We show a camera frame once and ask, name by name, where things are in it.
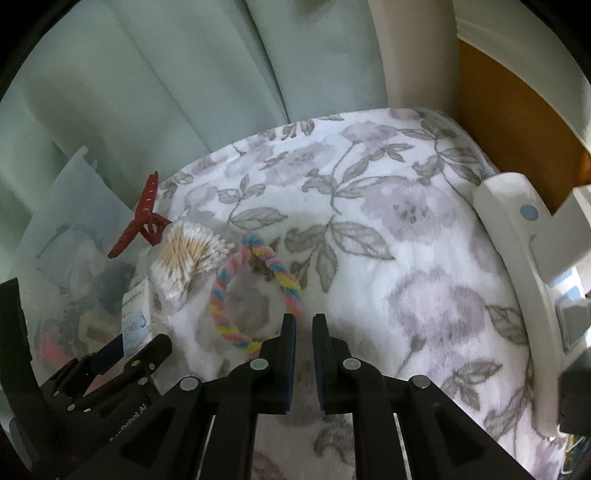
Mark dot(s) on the floral white blanket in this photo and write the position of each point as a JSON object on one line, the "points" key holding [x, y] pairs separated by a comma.
{"points": [[373, 214]]}

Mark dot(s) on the cotton swab bundle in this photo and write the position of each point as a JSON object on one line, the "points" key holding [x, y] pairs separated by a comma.
{"points": [[188, 250]]}

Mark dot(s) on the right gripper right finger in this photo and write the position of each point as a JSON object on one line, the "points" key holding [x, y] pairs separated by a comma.
{"points": [[403, 429]]}

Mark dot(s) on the green curtain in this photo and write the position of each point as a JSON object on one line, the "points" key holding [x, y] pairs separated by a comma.
{"points": [[150, 86]]}

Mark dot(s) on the small blue white box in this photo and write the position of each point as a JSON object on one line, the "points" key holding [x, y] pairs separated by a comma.
{"points": [[136, 318]]}

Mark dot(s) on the orange wooden bed frame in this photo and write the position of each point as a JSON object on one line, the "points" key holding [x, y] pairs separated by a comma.
{"points": [[517, 129]]}

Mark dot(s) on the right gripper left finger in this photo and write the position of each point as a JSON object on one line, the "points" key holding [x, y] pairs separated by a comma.
{"points": [[206, 430]]}

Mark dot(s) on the red hair claw clip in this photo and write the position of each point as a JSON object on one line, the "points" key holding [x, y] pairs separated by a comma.
{"points": [[145, 222]]}

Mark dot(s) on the black power adapter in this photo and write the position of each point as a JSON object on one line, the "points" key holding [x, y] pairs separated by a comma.
{"points": [[575, 397]]}

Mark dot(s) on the clear plastic storage bin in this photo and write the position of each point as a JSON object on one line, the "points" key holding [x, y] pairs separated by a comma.
{"points": [[71, 292]]}

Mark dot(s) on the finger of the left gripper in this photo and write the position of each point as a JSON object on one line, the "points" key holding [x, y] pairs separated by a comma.
{"points": [[124, 359]]}

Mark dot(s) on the white power strip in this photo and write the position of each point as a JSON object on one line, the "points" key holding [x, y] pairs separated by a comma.
{"points": [[513, 213]]}

